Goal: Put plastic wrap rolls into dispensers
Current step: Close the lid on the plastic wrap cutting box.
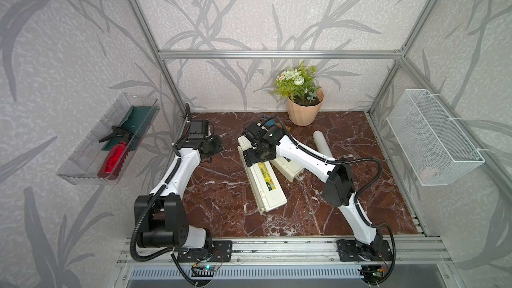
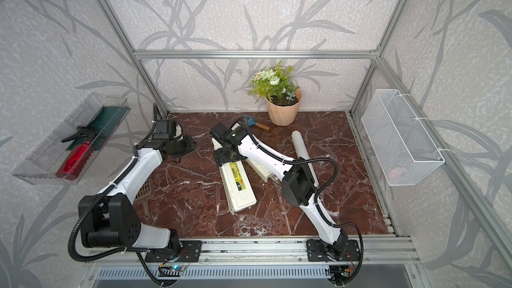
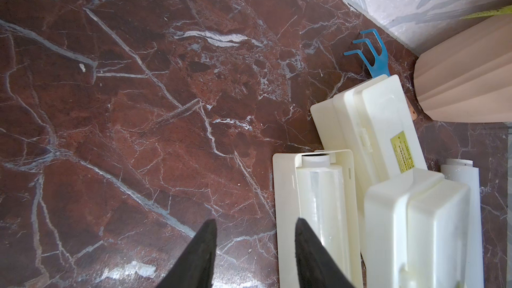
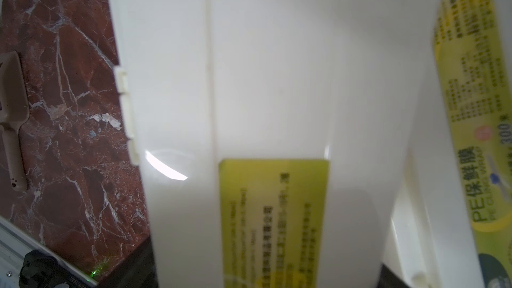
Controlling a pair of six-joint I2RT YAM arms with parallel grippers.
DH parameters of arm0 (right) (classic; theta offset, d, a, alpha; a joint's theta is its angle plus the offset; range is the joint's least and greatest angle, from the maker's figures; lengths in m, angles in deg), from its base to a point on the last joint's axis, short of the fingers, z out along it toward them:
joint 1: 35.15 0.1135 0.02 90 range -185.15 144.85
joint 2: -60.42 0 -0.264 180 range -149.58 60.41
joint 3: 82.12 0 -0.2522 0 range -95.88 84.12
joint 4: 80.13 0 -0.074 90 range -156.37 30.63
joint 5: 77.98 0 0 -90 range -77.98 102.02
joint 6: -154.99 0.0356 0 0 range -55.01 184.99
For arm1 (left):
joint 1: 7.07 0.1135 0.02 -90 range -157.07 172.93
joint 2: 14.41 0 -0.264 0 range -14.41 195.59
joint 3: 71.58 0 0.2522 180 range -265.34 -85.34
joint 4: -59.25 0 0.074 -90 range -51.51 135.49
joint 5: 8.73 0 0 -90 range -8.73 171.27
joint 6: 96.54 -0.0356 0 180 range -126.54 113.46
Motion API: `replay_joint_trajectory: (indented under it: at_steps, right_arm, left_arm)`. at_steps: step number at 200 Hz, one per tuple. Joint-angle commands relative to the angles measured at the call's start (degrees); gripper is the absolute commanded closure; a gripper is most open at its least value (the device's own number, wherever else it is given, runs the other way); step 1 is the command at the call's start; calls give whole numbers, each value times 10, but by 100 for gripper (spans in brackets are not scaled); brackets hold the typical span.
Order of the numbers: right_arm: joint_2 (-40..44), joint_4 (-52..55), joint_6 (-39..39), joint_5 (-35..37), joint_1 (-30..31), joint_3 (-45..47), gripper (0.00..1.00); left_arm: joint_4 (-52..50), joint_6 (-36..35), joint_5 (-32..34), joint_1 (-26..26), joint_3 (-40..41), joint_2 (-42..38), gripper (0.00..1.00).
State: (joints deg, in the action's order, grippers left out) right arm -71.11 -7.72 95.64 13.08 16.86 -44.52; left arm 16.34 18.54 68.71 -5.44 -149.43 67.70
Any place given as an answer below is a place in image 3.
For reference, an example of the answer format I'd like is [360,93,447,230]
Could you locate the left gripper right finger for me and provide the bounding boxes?
[295,218,354,288]

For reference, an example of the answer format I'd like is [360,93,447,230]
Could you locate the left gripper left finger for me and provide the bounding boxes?
[157,219,217,288]

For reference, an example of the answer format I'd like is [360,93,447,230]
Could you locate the cream dispenser base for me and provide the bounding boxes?
[273,149,363,287]

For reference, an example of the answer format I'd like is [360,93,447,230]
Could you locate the cream wrap dispenser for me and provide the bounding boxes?
[310,75,427,255]

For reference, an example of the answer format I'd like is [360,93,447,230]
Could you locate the plastic wrap roll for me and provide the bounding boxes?
[297,154,351,277]
[441,159,485,287]

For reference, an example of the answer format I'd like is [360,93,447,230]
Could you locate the blue hand rake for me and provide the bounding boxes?
[343,28,418,121]

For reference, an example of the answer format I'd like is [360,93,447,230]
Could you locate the pink flower pot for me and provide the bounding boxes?
[413,15,511,123]

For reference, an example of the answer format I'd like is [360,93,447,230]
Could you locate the green artificial plant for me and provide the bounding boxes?
[461,0,511,19]

